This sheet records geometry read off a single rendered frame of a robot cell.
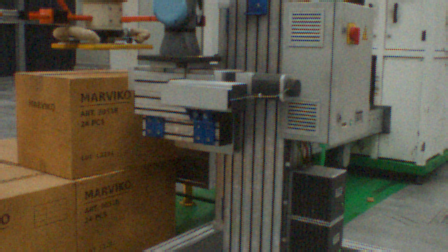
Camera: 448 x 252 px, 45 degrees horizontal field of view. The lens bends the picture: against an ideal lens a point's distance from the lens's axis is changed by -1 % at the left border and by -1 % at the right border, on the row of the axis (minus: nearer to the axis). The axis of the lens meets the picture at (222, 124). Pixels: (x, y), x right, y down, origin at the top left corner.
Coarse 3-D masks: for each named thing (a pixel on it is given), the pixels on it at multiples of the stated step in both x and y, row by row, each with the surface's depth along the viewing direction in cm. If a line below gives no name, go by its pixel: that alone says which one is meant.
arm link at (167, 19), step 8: (160, 0) 179; (168, 0) 178; (176, 0) 178; (184, 0) 179; (192, 0) 184; (152, 8) 181; (160, 8) 180; (168, 8) 179; (176, 8) 179; (184, 8) 179; (160, 16) 180; (168, 16) 180; (176, 16) 179; (184, 16) 182; (168, 24) 182; (176, 24) 184
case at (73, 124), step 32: (32, 96) 224; (64, 96) 210; (96, 96) 217; (128, 96) 230; (32, 128) 227; (64, 128) 212; (96, 128) 219; (128, 128) 232; (32, 160) 229; (64, 160) 214; (96, 160) 221; (128, 160) 234; (160, 160) 249
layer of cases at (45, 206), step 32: (0, 160) 244; (0, 192) 193; (32, 192) 196; (64, 192) 208; (96, 192) 221; (128, 192) 236; (160, 192) 253; (0, 224) 187; (32, 224) 198; (64, 224) 210; (96, 224) 223; (128, 224) 238; (160, 224) 256
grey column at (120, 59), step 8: (128, 0) 378; (136, 0) 384; (128, 8) 379; (136, 8) 385; (128, 16) 380; (128, 24) 381; (136, 24) 387; (112, 56) 389; (120, 56) 384; (128, 56) 384; (136, 56) 390; (112, 64) 390; (120, 64) 385; (128, 64) 385; (136, 64) 391
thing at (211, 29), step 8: (208, 0) 594; (216, 0) 596; (208, 8) 595; (216, 8) 598; (208, 16) 596; (216, 16) 599; (208, 24) 598; (216, 24) 601; (208, 32) 599; (216, 32) 602; (208, 40) 600; (216, 40) 604; (208, 48) 601; (216, 48) 606
